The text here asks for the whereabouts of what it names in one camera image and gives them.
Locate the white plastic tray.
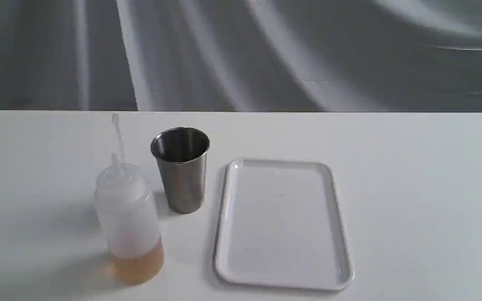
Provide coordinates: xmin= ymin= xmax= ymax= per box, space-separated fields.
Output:
xmin=214 ymin=158 xmax=354 ymax=291

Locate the clear plastic squeeze bottle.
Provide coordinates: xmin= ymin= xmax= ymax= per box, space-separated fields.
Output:
xmin=94 ymin=114 xmax=164 ymax=286

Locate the grey draped backdrop cloth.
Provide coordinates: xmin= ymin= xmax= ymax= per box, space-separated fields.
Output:
xmin=0 ymin=0 xmax=482 ymax=112

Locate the stainless steel cup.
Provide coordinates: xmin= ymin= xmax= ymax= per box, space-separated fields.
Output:
xmin=150 ymin=127 xmax=210 ymax=214

